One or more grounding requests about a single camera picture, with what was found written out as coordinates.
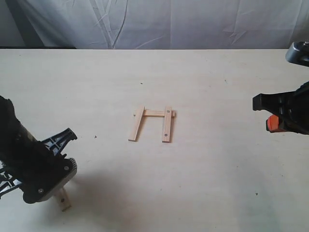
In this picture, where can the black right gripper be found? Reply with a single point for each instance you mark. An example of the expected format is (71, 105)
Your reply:
(289, 110)

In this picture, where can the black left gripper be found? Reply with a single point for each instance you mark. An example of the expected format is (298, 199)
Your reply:
(38, 168)

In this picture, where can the wooden stick with magnets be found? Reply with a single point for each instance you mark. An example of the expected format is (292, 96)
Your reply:
(167, 125)

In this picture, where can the plain wooden stick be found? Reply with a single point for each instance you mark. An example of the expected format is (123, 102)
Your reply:
(137, 122)

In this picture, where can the white backdrop cloth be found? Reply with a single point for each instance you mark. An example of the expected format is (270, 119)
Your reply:
(153, 24)

